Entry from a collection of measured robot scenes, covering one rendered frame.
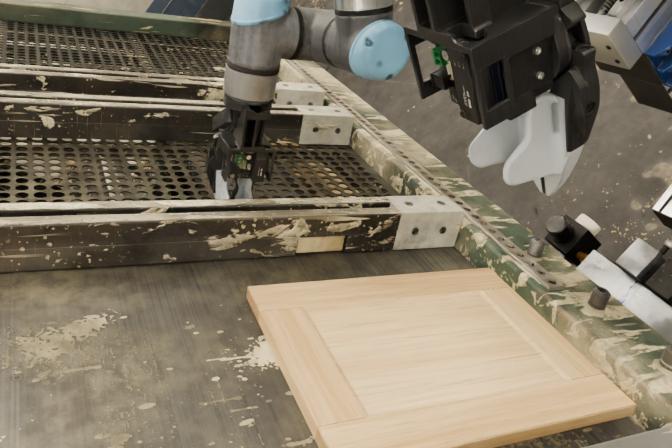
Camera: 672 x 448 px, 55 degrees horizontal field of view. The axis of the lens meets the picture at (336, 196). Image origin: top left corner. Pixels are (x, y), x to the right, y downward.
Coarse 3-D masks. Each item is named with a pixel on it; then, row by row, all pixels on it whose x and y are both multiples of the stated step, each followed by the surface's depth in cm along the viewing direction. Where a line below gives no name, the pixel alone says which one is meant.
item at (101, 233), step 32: (0, 224) 79; (32, 224) 81; (64, 224) 82; (96, 224) 84; (128, 224) 86; (160, 224) 88; (192, 224) 90; (224, 224) 92; (256, 224) 94; (288, 224) 96; (320, 224) 98; (352, 224) 101; (384, 224) 104; (416, 224) 106; (448, 224) 109; (0, 256) 81; (32, 256) 82; (64, 256) 84; (96, 256) 86; (128, 256) 88; (160, 256) 90; (192, 256) 92; (224, 256) 94; (256, 256) 96
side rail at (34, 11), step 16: (0, 0) 190; (16, 0) 193; (32, 0) 197; (0, 16) 189; (16, 16) 191; (32, 16) 193; (48, 16) 194; (64, 16) 196; (80, 16) 198; (96, 16) 200; (112, 16) 201; (128, 16) 203; (144, 16) 206; (160, 16) 210; (176, 16) 215; (48, 32) 196; (96, 32) 202; (144, 32) 207; (160, 32) 209; (176, 32) 211; (192, 32) 214; (208, 32) 216; (224, 32) 218
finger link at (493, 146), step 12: (504, 120) 45; (516, 120) 45; (480, 132) 44; (492, 132) 45; (504, 132) 45; (516, 132) 45; (480, 144) 45; (492, 144) 45; (504, 144) 45; (516, 144) 46; (480, 156) 45; (492, 156) 45; (504, 156) 46; (540, 180) 47
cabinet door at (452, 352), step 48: (288, 288) 88; (336, 288) 90; (384, 288) 92; (432, 288) 95; (480, 288) 98; (288, 336) 78; (336, 336) 81; (384, 336) 83; (432, 336) 85; (480, 336) 87; (528, 336) 88; (288, 384) 73; (336, 384) 72; (384, 384) 74; (432, 384) 76; (480, 384) 78; (528, 384) 79; (576, 384) 81; (336, 432) 66; (384, 432) 67; (432, 432) 68; (480, 432) 70; (528, 432) 72
